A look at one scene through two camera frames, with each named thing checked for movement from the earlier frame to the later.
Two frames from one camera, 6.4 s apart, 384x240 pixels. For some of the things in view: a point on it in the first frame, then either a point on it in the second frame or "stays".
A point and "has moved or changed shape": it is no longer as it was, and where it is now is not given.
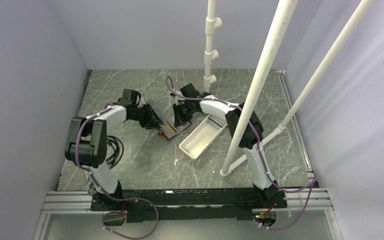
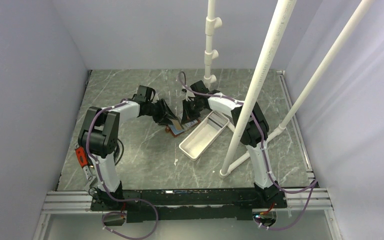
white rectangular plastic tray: (203, 136) stays
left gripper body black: (135, 117) → (158, 110)
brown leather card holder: (168, 131) has moved or changed shape
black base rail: (183, 205) stays
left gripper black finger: (148, 118) → (166, 120)
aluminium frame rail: (312, 198) stays
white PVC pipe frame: (284, 11) stays
